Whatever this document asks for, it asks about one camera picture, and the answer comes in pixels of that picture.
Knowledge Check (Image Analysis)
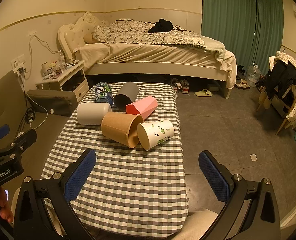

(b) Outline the grey plastic cup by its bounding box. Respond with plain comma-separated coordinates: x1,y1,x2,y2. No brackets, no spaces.
113,82,139,111

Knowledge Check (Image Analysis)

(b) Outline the white plain cup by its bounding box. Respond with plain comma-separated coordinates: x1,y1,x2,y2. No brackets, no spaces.
77,102,112,125

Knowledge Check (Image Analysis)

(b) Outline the brown cardboard cup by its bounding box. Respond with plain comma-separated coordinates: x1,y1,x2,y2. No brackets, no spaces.
101,112,144,148

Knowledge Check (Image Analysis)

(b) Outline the pink faceted cup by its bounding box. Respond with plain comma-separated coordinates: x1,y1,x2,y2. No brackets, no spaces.
126,96,158,120

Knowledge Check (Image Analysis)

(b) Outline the white cup green leaf print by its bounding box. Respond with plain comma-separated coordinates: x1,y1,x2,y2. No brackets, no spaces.
137,120,175,151

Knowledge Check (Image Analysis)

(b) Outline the person's left hand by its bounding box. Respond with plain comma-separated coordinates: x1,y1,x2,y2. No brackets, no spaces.
0,186,13,223

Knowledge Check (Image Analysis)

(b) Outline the small white paper on floor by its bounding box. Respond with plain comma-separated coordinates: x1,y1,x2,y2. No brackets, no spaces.
250,154,258,161

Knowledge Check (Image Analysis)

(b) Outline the white bedside table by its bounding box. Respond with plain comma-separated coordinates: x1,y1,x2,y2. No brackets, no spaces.
36,61,89,103

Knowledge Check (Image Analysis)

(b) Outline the clear bottle on nightstand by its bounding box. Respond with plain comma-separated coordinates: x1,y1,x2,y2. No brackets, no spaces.
58,50,66,69

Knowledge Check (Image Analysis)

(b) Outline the blue green drink can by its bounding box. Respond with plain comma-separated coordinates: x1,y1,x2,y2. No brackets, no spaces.
95,82,113,107

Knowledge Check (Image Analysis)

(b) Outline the grey white checkered tablecloth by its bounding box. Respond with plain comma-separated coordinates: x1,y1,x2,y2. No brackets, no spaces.
41,82,189,238

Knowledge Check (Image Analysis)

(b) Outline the cream bed with headboard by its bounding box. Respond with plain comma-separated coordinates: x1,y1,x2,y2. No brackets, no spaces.
57,12,237,98

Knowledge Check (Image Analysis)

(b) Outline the green slipper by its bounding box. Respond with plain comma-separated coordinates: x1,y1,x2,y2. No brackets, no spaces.
195,89,213,97

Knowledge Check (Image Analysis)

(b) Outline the wooden chair with clothes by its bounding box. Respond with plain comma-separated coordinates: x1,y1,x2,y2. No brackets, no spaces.
257,51,296,132

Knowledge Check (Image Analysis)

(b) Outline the large clear water bottle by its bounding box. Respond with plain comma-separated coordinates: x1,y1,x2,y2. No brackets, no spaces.
246,63,261,87

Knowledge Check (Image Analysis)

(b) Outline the pair of sneakers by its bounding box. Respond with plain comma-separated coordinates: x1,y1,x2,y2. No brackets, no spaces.
170,78,189,94

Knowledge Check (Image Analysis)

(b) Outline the patterned floral duvet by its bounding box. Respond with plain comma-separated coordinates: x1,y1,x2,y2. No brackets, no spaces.
93,18,206,48

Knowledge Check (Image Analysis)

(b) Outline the black clothing on bed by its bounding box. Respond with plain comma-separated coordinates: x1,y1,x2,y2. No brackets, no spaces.
148,18,173,33

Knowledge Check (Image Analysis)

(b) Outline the green curtain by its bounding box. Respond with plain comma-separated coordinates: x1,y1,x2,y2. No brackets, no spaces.
201,0,284,74

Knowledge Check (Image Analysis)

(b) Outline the white charging cable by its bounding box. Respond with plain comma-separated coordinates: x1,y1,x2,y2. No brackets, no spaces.
16,31,63,130

